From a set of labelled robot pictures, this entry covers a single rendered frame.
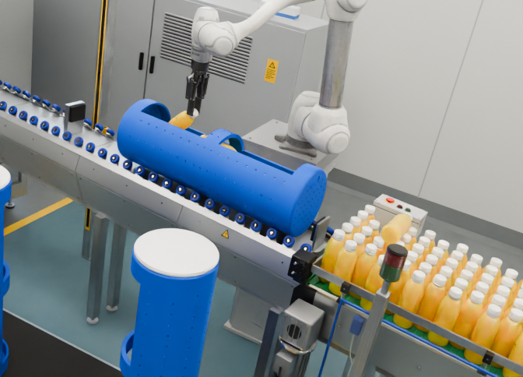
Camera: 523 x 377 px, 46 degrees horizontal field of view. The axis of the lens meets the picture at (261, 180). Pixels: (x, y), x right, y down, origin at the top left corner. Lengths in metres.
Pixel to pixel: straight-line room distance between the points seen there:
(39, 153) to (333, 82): 1.43
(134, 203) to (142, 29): 1.87
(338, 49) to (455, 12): 2.37
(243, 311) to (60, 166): 1.19
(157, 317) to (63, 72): 3.10
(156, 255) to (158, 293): 0.12
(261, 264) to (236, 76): 1.86
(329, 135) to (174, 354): 1.12
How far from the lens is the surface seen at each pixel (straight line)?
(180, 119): 2.64
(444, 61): 4.90
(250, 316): 3.30
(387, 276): 1.88
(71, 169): 2.96
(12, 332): 3.07
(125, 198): 2.76
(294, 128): 2.85
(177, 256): 2.00
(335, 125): 2.64
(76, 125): 3.08
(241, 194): 2.35
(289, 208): 2.25
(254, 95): 3.99
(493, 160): 5.02
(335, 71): 2.60
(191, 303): 1.99
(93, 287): 3.20
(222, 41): 2.32
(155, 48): 4.31
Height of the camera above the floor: 2.12
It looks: 24 degrees down
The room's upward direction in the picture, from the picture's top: 12 degrees clockwise
